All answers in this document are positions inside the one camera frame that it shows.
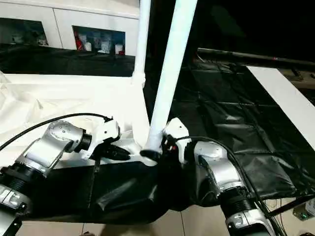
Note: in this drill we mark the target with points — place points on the white board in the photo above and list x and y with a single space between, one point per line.
283 98

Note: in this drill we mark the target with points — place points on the black stand bar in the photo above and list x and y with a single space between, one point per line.
290 205

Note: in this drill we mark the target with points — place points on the white cabinet with glass doors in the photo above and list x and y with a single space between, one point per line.
61 17

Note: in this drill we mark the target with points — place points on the white plastic table leg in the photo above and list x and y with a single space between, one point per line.
172 61
142 41

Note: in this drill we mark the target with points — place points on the dark cabinet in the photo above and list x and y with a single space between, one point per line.
246 22

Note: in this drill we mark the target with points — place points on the red item in cabinet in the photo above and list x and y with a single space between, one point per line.
78 41

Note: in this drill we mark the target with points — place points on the grey power supply box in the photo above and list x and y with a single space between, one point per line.
305 209

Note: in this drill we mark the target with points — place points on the black plastic mat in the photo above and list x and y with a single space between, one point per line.
233 127

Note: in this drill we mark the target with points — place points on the small white cup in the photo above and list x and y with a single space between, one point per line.
87 46
118 48

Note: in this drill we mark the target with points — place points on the white plastic table top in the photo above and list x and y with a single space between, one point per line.
73 98

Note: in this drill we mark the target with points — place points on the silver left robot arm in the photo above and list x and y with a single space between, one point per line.
51 147

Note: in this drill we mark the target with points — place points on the clear plastic container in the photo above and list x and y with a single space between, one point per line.
105 44

